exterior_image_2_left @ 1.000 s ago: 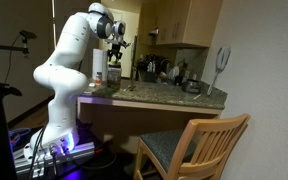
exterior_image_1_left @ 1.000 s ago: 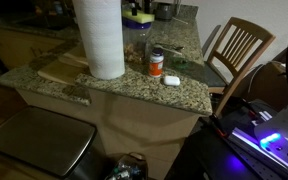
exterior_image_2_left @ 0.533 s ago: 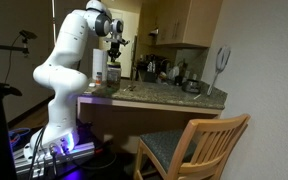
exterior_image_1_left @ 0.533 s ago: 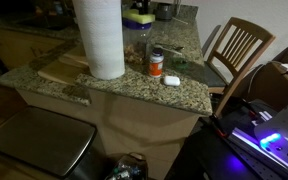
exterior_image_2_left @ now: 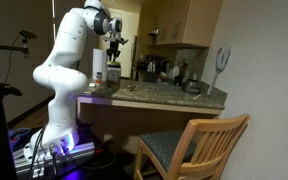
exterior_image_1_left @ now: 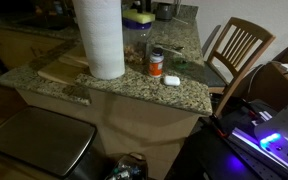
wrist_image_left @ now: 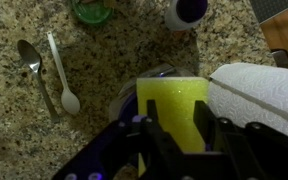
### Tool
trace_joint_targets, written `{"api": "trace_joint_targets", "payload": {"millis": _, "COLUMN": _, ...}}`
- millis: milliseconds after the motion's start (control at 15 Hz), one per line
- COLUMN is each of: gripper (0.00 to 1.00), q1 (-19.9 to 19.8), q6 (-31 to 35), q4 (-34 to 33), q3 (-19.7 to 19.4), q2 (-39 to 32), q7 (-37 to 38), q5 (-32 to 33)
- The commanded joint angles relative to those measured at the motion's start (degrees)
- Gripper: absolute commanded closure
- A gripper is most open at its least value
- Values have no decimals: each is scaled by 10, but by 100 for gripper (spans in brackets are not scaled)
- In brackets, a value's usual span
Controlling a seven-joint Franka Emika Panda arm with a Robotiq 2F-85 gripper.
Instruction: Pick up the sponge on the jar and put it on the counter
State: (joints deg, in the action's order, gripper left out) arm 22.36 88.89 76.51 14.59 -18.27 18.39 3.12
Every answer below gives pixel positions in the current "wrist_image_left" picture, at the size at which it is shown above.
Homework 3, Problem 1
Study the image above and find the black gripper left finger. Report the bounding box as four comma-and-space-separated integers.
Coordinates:
139, 99, 182, 158

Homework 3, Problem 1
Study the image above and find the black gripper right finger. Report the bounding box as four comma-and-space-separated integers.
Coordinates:
194, 99, 232, 155

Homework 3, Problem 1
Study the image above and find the yellow sponge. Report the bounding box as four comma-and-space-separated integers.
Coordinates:
136, 77, 210, 178

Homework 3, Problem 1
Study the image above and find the white paper towel roll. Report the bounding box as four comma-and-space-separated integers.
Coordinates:
207, 62, 288, 144

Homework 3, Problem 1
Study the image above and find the white plastic spoon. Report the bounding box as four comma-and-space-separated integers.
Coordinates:
46, 30, 82, 116

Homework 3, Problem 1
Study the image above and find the wooden cutting board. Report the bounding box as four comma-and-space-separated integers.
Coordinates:
259, 1, 288, 71

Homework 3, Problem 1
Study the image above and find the metal spoon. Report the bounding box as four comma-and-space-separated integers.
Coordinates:
16, 39, 61, 124

